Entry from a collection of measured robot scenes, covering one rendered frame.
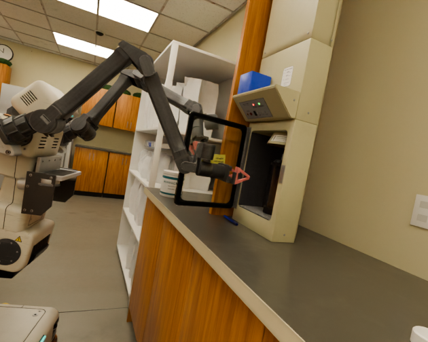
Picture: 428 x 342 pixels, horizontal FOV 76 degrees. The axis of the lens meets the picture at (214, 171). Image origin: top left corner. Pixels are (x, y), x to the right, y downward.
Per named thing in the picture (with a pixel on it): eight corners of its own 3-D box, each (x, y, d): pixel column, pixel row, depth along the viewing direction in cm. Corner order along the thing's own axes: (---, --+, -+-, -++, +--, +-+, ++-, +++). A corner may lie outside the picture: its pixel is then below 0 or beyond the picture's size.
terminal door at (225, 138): (232, 208, 130) (247, 125, 128) (173, 205, 114) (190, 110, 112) (231, 208, 131) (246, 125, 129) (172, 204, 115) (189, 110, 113)
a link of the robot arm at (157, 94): (136, 66, 101) (134, 58, 90) (151, 61, 102) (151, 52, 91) (179, 173, 108) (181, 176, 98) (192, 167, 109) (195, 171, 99)
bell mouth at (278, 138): (289, 149, 130) (291, 138, 130) (317, 151, 114) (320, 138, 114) (258, 142, 123) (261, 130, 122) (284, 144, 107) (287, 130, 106)
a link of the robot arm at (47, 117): (131, 40, 99) (128, 29, 90) (157, 70, 102) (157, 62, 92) (37, 121, 97) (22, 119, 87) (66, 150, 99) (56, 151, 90)
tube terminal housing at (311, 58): (272, 221, 143) (301, 74, 139) (320, 243, 114) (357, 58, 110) (232, 218, 132) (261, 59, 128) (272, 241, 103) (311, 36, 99)
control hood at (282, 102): (249, 122, 130) (253, 101, 129) (295, 119, 101) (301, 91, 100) (228, 117, 125) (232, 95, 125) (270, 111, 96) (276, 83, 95)
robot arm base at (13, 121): (10, 123, 96) (-12, 119, 84) (32, 112, 97) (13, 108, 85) (24, 144, 97) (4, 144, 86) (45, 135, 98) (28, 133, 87)
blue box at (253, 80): (255, 100, 127) (259, 81, 126) (268, 98, 118) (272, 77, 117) (236, 95, 122) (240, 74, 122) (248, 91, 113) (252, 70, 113)
